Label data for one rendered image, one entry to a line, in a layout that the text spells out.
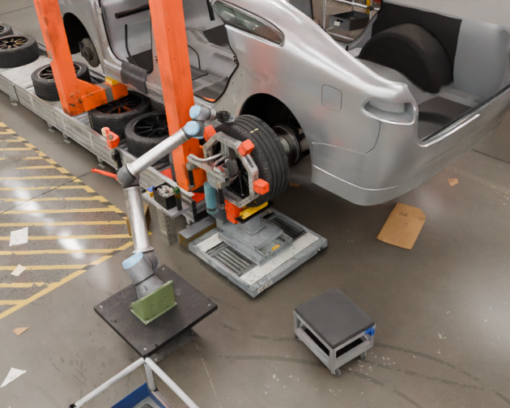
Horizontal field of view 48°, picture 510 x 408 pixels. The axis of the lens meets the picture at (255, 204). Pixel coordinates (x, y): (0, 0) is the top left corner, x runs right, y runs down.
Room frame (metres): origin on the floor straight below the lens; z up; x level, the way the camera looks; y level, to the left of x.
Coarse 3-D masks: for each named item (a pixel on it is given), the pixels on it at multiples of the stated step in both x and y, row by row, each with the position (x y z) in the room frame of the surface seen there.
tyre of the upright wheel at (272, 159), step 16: (224, 128) 3.62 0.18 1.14; (240, 128) 3.54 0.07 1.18; (256, 128) 3.56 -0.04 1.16; (256, 144) 3.42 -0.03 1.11; (272, 144) 3.47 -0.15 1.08; (256, 160) 3.38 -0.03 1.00; (272, 160) 3.39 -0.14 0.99; (272, 176) 3.35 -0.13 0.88; (288, 176) 3.45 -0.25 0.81; (272, 192) 3.36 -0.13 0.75
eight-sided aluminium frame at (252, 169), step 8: (216, 136) 3.56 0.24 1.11; (224, 136) 3.56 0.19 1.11; (208, 144) 3.64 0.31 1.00; (232, 144) 3.43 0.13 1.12; (208, 152) 3.68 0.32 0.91; (248, 160) 3.38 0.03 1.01; (248, 168) 3.32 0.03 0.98; (256, 168) 3.33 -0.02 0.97; (256, 176) 3.33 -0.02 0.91; (224, 192) 3.58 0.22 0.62; (256, 192) 3.33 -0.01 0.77; (232, 200) 3.47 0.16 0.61; (240, 200) 3.46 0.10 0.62; (248, 200) 3.34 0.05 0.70
